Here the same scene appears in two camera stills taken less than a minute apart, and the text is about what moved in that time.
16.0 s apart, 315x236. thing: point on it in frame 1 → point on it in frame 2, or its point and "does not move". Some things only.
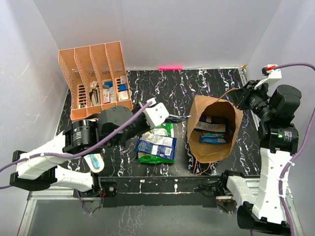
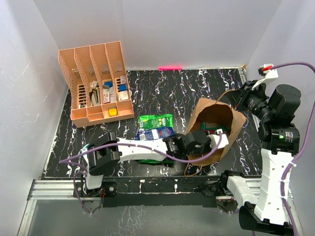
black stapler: [94, 97] does not move
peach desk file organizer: [95, 77] does not move
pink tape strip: [170, 68] does not move
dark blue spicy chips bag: [174, 119] → [164, 132]
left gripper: [146, 127] → [208, 148]
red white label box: [106, 98] does not move
